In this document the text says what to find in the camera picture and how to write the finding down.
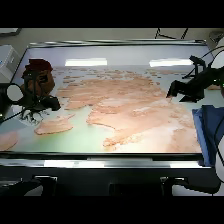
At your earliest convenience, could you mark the silver frame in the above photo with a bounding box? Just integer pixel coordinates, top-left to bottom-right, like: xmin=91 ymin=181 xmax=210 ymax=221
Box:
xmin=0 ymin=156 xmax=224 ymax=197

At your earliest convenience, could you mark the brown garment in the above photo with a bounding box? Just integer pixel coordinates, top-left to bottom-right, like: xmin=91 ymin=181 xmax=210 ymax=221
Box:
xmin=21 ymin=69 xmax=56 ymax=98

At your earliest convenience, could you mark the dark red garment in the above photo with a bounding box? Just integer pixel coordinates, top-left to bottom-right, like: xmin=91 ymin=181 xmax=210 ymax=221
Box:
xmin=23 ymin=58 xmax=54 ymax=80

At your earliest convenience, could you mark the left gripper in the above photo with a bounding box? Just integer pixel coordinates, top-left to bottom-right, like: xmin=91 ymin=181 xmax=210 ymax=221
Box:
xmin=40 ymin=95 xmax=62 ymax=112

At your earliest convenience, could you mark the black cable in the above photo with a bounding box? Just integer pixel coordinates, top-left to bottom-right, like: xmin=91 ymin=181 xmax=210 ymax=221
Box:
xmin=199 ymin=44 xmax=224 ymax=68
xmin=0 ymin=109 xmax=25 ymax=125

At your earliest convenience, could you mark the blue garment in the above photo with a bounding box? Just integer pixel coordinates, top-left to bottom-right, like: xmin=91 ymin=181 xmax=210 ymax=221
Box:
xmin=191 ymin=104 xmax=224 ymax=168

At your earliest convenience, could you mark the white box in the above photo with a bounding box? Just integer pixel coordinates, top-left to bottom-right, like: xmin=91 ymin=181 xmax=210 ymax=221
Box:
xmin=0 ymin=44 xmax=20 ymax=83

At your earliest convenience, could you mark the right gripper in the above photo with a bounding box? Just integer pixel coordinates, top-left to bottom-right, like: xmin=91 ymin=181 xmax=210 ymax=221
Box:
xmin=166 ymin=79 xmax=206 ymax=103

